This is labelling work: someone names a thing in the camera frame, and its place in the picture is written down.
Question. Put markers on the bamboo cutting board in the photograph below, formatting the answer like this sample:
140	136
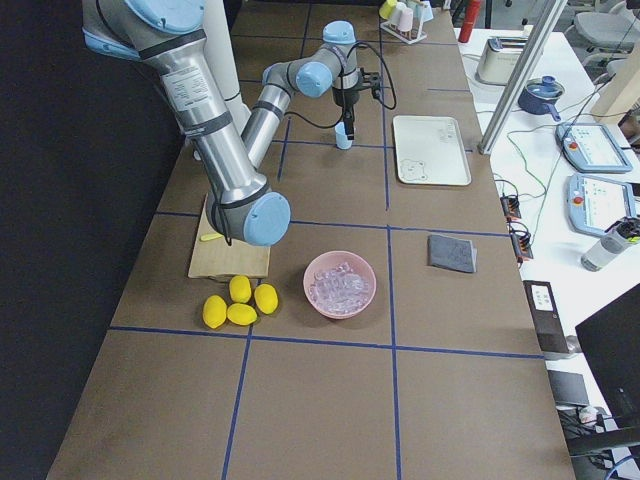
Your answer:
219	261

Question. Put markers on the pink cup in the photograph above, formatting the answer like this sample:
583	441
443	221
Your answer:
402	19

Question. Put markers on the blue saucepan with lid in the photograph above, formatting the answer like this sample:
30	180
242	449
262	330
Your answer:
540	95

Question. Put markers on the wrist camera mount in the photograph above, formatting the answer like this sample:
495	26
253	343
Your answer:
372	82

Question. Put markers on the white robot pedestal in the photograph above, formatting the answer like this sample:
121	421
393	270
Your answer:
220	67

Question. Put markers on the teach pendant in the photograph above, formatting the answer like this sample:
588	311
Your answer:
591	148
595	203

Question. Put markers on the clear water bottle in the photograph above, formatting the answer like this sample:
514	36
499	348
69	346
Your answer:
620	236

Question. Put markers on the teach pendant far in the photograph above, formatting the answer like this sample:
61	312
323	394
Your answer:
591	148

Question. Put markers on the yellow lemon bottom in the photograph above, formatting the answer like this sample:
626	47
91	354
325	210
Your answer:
241	314

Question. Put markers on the yellow plastic knife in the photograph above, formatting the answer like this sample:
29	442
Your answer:
210	237

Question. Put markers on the cream toaster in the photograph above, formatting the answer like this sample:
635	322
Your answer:
498	59

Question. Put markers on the aluminium frame post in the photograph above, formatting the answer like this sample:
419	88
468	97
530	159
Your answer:
523	69

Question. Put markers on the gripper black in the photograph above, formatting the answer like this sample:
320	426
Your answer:
345	97

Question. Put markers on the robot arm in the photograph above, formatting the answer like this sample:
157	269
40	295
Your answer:
188	44

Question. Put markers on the grey office chair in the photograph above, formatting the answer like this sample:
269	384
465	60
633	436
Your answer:
609	35

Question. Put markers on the yellow lemon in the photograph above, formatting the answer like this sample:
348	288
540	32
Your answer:
240	289
214	312
266	298
241	314

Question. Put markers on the yellow lemon top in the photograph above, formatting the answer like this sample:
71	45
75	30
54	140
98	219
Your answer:
240	289

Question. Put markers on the red thermos bottle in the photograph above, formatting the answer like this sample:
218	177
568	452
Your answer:
472	10

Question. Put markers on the white wire cup rack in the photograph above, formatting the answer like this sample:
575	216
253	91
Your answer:
416	35

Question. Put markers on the black monitor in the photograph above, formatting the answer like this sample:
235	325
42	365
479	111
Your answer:
609	340

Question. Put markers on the white bear serving tray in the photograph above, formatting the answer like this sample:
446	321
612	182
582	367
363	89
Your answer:
429	151

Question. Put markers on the teach pendant near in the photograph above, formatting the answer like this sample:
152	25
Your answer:
595	203

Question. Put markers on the black box with label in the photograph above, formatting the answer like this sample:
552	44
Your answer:
545	317

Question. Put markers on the blue cup on rack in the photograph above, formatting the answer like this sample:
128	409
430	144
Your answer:
423	12

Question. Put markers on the grey folded cloth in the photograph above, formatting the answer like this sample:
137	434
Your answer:
451	253

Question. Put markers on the pink bowl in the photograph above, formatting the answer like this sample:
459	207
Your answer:
331	259

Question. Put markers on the light blue plastic cup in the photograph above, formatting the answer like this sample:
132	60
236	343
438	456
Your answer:
341	138

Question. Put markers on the yellow lemon left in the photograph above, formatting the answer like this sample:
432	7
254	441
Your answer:
214	312

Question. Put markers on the yellow-green cup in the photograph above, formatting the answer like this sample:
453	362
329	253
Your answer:
387	8

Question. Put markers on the yellow lemon right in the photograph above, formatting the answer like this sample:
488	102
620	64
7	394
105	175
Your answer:
266	298

